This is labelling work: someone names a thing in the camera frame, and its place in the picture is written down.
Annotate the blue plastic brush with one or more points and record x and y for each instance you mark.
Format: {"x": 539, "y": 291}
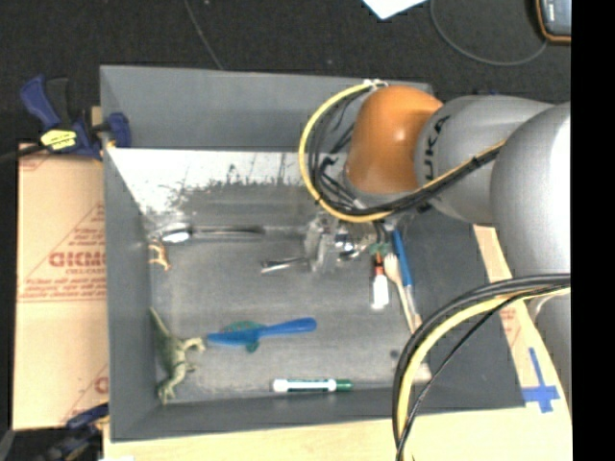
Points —
{"x": 278, "y": 329}

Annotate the grey metal bin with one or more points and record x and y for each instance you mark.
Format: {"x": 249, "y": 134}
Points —
{"x": 288, "y": 300}

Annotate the small tan toy animal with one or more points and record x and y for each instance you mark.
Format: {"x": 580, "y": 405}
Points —
{"x": 160, "y": 255}

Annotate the brown cardboard board red print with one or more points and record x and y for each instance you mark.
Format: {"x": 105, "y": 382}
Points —
{"x": 57, "y": 305}

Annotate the white and green marker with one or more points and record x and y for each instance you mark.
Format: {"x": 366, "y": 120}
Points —
{"x": 307, "y": 385}

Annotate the green toy dinosaur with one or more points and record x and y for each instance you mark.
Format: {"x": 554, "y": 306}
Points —
{"x": 172, "y": 353}

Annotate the blue and white pen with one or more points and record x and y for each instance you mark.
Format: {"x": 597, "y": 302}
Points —
{"x": 402, "y": 262}

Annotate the silver metal spoon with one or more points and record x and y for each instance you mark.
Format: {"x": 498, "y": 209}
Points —
{"x": 176, "y": 235}

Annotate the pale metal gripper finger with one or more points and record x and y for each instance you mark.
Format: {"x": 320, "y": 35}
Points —
{"x": 288, "y": 231}
{"x": 286, "y": 264}

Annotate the small white bottle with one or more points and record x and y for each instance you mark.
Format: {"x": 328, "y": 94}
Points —
{"x": 380, "y": 291}

